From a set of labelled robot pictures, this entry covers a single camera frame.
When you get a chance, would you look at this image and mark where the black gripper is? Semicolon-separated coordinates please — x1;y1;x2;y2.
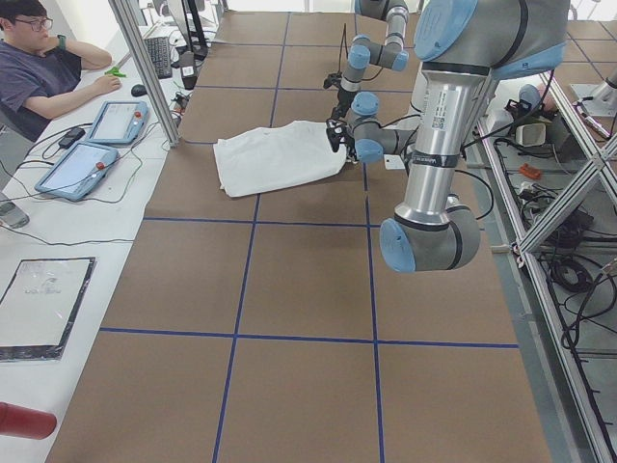
340;128;359;163
330;87;359;120

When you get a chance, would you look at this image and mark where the red cylinder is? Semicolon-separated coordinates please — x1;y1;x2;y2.
1;402;57;440

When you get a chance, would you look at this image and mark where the green object on desk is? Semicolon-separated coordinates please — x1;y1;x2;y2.
105;67;126;78

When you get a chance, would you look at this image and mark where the seated person dark shirt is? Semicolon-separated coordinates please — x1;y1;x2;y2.
1;1;121;142

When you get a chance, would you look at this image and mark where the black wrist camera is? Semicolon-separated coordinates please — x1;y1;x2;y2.
326;119;347;152
323;72;342;90

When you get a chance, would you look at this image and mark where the black keyboard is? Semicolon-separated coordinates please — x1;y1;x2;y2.
144;37;173;79

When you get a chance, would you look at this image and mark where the blue teach pendant near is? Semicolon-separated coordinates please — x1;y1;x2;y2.
35;142;120;202

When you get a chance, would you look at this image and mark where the aluminium frame post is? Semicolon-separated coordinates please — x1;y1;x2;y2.
108;0;180;148

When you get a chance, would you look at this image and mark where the blue teach pendant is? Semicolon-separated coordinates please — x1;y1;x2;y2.
86;100;149;145
35;142;120;202

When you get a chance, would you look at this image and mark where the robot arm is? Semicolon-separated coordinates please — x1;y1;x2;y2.
323;0;409;120
333;1;569;273

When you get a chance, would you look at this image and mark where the black computer mouse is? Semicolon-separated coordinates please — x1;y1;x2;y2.
131;84;148;97

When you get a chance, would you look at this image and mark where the aluminium frame rail right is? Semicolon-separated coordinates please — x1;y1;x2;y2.
470;63;616;462

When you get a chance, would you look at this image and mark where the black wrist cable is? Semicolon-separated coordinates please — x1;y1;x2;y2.
336;23;387;83
380;113;496;223

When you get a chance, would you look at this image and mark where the white long-sleeve printed shirt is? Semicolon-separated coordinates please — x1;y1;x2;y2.
214;121;346;198

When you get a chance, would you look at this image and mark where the framed white board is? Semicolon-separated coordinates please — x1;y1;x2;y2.
1;257;95;363

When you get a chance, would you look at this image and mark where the blue teach pendant far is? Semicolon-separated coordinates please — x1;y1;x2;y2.
86;100;149;145

